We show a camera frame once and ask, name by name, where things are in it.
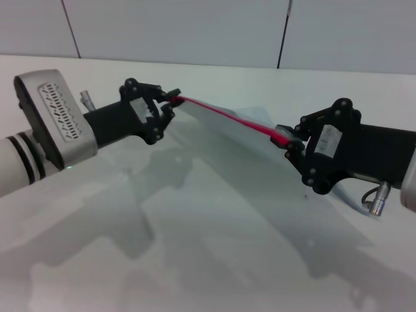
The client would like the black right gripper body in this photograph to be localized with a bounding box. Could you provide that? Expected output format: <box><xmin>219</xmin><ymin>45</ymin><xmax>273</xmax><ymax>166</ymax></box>
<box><xmin>300</xmin><ymin>97</ymin><xmax>416</xmax><ymax>196</ymax></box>

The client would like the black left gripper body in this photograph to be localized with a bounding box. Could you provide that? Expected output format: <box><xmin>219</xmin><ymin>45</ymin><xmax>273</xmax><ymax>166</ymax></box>
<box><xmin>83</xmin><ymin>86</ymin><xmax>163</xmax><ymax>149</ymax></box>

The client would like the clear red-zip document bag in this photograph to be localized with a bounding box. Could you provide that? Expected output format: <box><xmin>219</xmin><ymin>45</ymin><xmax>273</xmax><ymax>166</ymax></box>
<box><xmin>170</xmin><ymin>95</ymin><xmax>383</xmax><ymax>224</ymax></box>

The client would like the metal left wrist connector plug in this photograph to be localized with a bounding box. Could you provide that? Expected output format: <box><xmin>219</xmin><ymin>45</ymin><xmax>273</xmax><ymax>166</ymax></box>
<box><xmin>79</xmin><ymin>91</ymin><xmax>96</xmax><ymax>113</ymax></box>

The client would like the metal wrist connector plug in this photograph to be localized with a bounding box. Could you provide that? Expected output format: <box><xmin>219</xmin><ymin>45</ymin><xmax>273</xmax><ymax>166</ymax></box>
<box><xmin>79</xmin><ymin>91</ymin><xmax>96</xmax><ymax>113</ymax></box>
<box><xmin>367</xmin><ymin>183</ymin><xmax>391</xmax><ymax>217</ymax></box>

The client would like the silver vented left wrist box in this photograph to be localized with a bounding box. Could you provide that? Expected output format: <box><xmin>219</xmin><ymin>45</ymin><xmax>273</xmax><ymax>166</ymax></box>
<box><xmin>13</xmin><ymin>68</ymin><xmax>98</xmax><ymax>170</ymax></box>

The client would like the metal right wrist connector plug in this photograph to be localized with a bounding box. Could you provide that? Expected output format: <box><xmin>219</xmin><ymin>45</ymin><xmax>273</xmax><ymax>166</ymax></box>
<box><xmin>367</xmin><ymin>183</ymin><xmax>391</xmax><ymax>217</ymax></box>

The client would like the thin black vertical pole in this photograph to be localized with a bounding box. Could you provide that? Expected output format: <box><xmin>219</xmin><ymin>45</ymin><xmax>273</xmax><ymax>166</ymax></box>
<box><xmin>276</xmin><ymin>0</ymin><xmax>293</xmax><ymax>70</ymax></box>

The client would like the thin right wrist cable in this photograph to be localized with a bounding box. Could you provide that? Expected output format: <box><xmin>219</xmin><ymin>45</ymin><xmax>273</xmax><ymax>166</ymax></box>
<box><xmin>360</xmin><ymin>188</ymin><xmax>380</xmax><ymax>209</ymax></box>

